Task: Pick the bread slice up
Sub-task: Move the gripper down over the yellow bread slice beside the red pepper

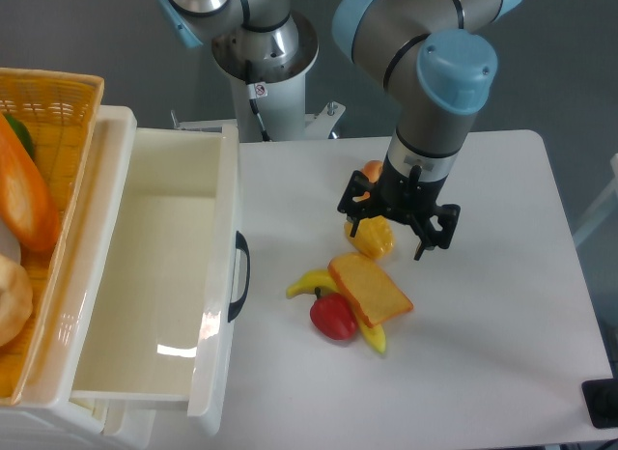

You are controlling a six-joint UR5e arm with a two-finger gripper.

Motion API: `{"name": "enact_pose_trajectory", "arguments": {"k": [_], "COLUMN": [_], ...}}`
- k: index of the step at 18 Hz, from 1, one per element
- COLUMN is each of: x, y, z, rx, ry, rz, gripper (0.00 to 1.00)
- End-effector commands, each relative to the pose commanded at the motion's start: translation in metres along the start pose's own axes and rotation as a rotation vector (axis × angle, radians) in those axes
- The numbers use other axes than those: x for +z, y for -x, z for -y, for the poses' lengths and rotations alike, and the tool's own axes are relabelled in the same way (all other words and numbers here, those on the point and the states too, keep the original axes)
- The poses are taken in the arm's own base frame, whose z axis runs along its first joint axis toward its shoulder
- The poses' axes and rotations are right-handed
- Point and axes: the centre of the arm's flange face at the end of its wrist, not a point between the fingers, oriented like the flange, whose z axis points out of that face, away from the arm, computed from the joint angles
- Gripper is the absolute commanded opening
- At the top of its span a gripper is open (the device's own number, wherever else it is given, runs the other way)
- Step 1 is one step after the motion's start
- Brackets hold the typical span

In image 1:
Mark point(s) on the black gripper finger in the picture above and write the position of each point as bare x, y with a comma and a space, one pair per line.
436, 227
359, 201

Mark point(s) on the black drawer handle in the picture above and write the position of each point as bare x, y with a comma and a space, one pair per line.
242, 277

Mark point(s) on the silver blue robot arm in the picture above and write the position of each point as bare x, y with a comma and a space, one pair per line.
425, 54

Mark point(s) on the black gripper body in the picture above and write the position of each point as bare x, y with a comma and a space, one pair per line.
410, 198

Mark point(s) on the yellow toy corn piece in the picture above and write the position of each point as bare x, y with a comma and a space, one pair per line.
374, 237

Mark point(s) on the black device at table edge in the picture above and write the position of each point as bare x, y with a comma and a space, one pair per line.
600, 397

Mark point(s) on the red toy bell pepper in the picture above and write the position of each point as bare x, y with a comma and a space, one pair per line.
332, 316

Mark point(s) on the yellow wicker basket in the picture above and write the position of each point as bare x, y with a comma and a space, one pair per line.
60, 110

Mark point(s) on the white drawer cabinet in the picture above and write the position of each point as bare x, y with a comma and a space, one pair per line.
48, 417

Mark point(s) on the green toy vegetable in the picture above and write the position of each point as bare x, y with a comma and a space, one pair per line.
22, 133

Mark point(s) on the yellow toy banana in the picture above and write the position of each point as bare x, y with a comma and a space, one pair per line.
320, 278

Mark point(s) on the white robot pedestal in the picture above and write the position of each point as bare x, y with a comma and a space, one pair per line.
267, 75

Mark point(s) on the white open drawer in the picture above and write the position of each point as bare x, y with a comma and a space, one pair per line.
160, 333

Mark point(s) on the toy bread slice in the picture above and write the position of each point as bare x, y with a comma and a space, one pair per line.
368, 288

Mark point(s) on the orange toy fruit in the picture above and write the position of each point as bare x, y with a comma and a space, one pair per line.
372, 170

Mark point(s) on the beige toy bread roll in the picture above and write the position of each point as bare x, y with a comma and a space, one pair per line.
16, 299

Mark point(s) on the orange toy baguette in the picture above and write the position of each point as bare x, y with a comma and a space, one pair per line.
27, 206

